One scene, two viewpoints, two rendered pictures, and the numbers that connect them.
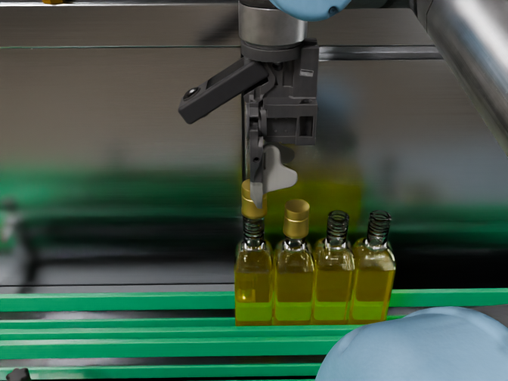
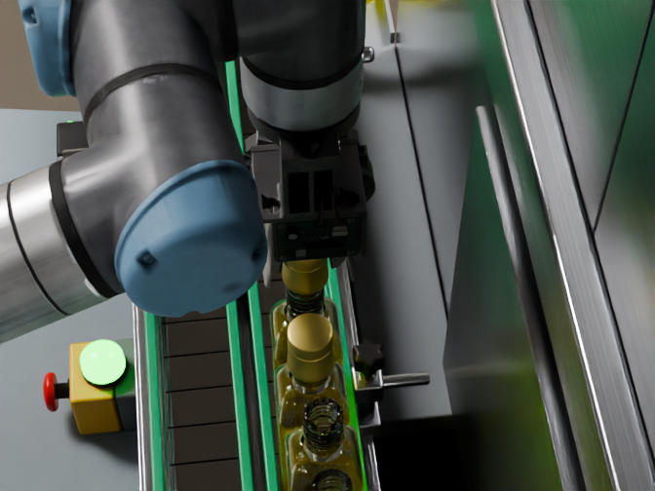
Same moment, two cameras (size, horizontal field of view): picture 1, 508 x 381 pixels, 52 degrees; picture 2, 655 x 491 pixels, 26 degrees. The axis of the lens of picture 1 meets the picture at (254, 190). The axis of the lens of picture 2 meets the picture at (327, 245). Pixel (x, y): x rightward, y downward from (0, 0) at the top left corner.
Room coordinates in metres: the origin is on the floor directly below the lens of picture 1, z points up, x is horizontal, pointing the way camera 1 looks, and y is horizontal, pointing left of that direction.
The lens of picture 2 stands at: (0.54, -0.61, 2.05)
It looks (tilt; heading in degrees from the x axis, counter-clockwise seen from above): 55 degrees down; 84
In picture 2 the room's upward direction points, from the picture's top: straight up
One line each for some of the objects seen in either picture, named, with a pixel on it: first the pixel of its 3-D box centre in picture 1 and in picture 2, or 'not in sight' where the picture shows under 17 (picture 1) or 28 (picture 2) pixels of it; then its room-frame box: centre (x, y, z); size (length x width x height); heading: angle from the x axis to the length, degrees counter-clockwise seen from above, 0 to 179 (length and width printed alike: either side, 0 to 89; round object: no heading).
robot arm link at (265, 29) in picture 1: (273, 21); (307, 68); (0.58, -0.02, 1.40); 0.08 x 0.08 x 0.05
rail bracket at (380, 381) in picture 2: not in sight; (390, 388); (0.66, 0.01, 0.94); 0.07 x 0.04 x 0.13; 1
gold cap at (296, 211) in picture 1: (296, 218); (310, 347); (0.58, -0.06, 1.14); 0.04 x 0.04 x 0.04
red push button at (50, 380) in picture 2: not in sight; (60, 391); (0.34, 0.13, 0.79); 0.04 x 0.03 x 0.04; 91
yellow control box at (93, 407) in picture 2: not in sight; (106, 387); (0.39, 0.13, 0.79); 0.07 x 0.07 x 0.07; 1
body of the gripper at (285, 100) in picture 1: (277, 91); (305, 162); (0.58, -0.03, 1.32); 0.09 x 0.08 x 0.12; 90
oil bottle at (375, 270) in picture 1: (367, 297); not in sight; (0.58, -0.17, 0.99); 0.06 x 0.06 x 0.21; 0
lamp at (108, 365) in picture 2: not in sight; (102, 360); (0.39, 0.13, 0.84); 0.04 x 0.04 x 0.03
